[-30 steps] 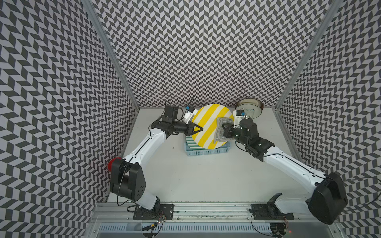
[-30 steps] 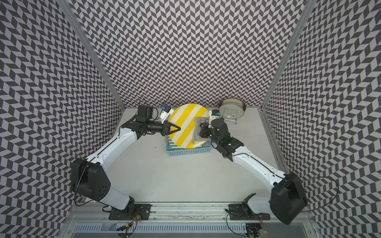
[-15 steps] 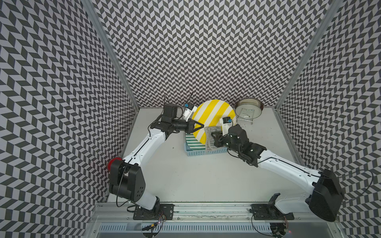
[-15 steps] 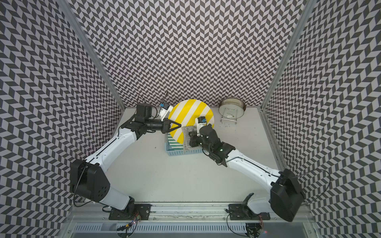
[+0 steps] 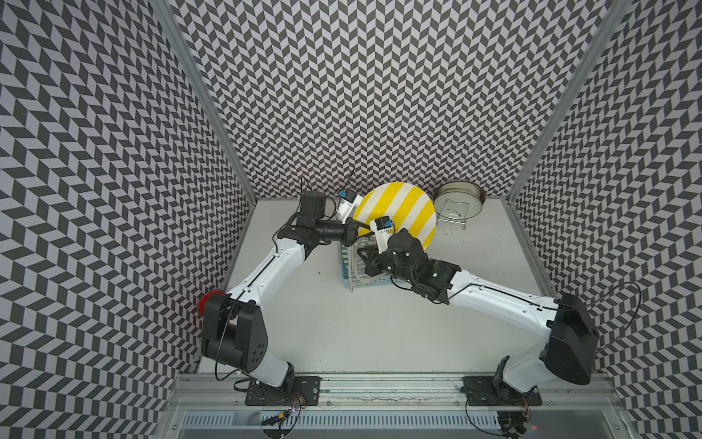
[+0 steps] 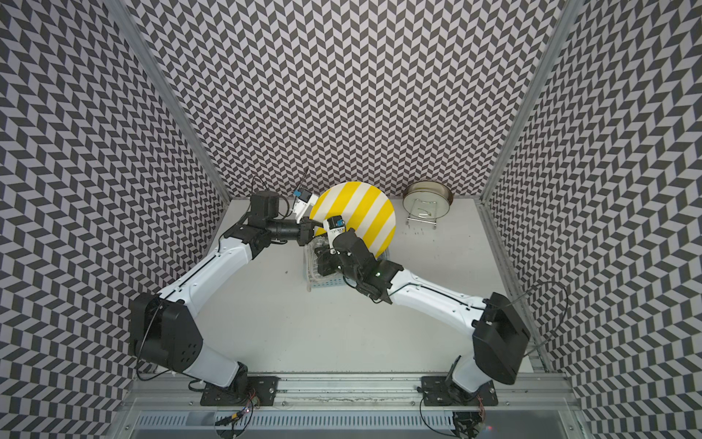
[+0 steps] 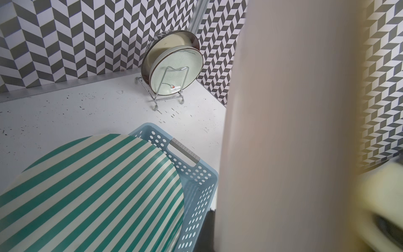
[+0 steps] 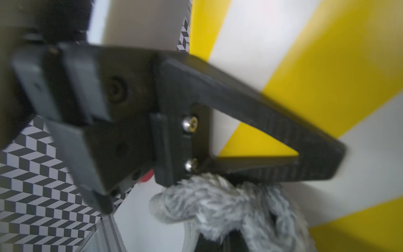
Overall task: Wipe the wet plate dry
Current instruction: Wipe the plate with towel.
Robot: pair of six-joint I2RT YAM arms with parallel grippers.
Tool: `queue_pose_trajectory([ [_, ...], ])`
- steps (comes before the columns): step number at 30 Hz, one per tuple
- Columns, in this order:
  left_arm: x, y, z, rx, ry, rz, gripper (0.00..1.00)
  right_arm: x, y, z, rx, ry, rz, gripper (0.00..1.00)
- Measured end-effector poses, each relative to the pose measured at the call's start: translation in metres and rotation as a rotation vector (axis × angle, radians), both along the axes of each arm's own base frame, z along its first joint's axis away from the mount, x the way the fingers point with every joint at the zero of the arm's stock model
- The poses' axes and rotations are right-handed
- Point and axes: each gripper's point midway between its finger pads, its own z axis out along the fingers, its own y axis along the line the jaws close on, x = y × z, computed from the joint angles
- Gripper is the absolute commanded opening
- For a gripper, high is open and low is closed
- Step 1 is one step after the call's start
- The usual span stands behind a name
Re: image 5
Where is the light blue plastic basket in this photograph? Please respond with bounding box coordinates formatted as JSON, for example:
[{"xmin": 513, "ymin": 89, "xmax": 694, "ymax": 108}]
[{"xmin": 338, "ymin": 237, "xmax": 391, "ymax": 292}]

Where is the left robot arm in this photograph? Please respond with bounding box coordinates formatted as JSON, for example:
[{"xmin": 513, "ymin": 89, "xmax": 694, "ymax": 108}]
[{"xmin": 197, "ymin": 190, "xmax": 369, "ymax": 393}]

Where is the red emergency button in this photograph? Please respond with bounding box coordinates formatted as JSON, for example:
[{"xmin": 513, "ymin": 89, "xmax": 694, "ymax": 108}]
[{"xmin": 197, "ymin": 290, "xmax": 227, "ymax": 318}]

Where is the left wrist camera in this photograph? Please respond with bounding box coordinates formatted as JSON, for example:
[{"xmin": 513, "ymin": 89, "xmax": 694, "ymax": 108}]
[{"xmin": 336, "ymin": 190, "xmax": 363, "ymax": 224}]

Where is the yellow striped plate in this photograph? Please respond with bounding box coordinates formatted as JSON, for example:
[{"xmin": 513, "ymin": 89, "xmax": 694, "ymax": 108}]
[{"xmin": 353, "ymin": 182, "xmax": 437, "ymax": 250}]

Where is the aluminium front rail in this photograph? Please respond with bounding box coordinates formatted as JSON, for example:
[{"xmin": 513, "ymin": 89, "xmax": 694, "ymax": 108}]
[{"xmin": 164, "ymin": 372, "xmax": 624, "ymax": 412}]

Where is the grey striped cloth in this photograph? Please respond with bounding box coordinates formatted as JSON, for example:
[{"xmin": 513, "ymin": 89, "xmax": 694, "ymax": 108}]
[{"xmin": 358, "ymin": 245, "xmax": 383, "ymax": 276}]

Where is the wire plate stand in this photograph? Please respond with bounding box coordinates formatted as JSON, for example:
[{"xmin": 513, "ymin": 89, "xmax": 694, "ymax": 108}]
[{"xmin": 437, "ymin": 199, "xmax": 469, "ymax": 229}]

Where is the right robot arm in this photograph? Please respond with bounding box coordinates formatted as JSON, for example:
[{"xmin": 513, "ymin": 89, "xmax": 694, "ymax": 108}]
[{"xmin": 365, "ymin": 229, "xmax": 600, "ymax": 399}]

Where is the round metal dish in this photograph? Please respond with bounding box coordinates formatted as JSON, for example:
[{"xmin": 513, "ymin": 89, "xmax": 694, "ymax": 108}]
[{"xmin": 433, "ymin": 181, "xmax": 486, "ymax": 220}]

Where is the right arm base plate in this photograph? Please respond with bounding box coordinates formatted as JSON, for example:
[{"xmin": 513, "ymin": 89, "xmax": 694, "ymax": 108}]
[{"xmin": 461, "ymin": 375, "xmax": 543, "ymax": 408}]

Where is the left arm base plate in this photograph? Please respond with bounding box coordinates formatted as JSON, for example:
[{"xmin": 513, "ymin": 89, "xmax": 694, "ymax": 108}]
[{"xmin": 245, "ymin": 375, "xmax": 322, "ymax": 408}]

